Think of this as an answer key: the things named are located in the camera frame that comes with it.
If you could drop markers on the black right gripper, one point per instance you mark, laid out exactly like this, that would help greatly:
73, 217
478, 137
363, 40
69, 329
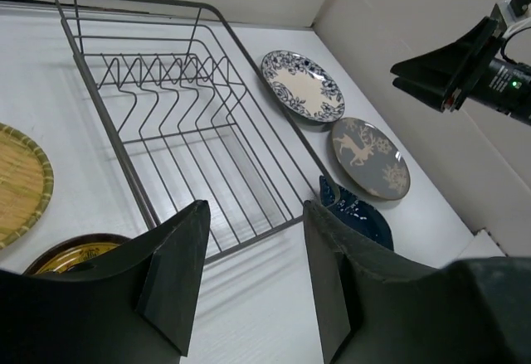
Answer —
477, 65

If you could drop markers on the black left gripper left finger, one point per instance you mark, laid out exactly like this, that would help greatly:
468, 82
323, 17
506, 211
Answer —
133, 304

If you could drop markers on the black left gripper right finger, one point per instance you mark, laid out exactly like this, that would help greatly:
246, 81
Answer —
375, 306

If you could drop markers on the yellow plate brown rim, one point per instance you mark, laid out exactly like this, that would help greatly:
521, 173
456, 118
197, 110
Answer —
69, 253

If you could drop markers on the dark blue leaf plate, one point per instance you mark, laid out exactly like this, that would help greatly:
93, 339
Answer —
356, 214

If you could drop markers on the grey deer pattern plate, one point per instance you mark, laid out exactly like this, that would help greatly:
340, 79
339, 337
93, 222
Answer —
370, 158

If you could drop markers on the blue floral white plate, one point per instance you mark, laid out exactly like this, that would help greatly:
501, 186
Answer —
303, 86

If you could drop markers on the round woven bamboo tray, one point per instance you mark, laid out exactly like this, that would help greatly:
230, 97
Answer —
27, 183

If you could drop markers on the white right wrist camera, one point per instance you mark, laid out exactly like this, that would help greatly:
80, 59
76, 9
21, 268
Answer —
516, 10

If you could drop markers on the grey wire dish rack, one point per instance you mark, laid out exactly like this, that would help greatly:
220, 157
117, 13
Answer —
189, 117

